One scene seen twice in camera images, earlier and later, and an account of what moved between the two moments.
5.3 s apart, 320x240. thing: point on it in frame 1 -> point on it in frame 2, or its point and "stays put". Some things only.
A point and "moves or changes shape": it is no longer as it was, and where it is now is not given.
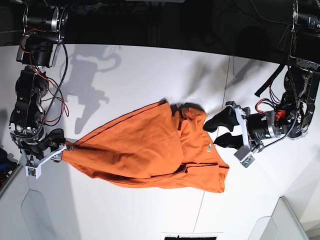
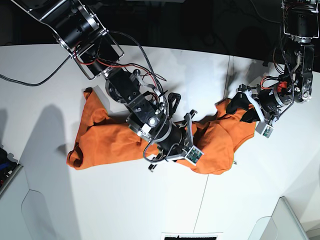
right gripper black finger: (227, 140) -> (250, 116)
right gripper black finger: (228, 118) -> (239, 100)
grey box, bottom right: (283, 224) stays put
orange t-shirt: (158, 143) moves or changes shape
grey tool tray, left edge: (9, 169) stays put
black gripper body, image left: (29, 134) -> (174, 138)
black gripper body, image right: (257, 126) -> (271, 100)
